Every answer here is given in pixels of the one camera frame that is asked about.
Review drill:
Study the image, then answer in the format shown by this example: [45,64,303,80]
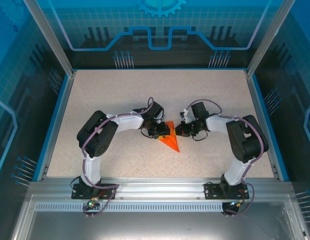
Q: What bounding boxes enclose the slanted aluminium frame post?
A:
[22,0,77,77]
[245,0,297,77]

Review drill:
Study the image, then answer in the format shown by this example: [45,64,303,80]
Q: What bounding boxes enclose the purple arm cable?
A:
[187,99,267,218]
[81,96,155,219]

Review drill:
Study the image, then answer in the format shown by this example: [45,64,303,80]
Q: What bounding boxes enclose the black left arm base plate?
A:
[71,183,118,201]

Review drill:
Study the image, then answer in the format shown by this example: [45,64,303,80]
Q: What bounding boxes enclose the cable connector with green LED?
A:
[86,196,100,209]

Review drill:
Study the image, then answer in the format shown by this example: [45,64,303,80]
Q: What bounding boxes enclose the cable connector with orange wires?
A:
[228,199,245,208]

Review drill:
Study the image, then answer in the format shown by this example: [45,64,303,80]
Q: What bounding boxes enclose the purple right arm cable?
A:
[187,99,267,218]

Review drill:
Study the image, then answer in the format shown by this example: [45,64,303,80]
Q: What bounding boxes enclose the brushed metal sheet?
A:
[9,194,308,240]

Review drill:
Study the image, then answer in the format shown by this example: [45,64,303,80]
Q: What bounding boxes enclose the aluminium side rail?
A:
[244,69,282,182]
[36,71,77,182]

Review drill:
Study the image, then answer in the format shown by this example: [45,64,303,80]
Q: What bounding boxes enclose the orange paper sheet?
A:
[158,120,181,153]

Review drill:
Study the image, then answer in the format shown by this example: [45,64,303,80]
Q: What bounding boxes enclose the slotted aluminium cable duct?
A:
[34,202,225,213]

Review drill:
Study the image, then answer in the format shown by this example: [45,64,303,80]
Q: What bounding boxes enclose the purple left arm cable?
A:
[81,96,155,219]

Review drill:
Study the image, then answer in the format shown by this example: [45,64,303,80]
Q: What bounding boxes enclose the blue printed gear panel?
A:
[38,0,280,70]

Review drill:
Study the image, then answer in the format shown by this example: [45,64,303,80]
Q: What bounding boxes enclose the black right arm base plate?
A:
[204,181,250,201]

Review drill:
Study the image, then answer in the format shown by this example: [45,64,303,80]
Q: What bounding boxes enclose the blue printed side panel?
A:
[254,0,310,240]
[0,0,68,240]

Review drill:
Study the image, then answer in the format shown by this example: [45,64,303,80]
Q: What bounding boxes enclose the aluminium frame beam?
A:
[27,176,295,201]

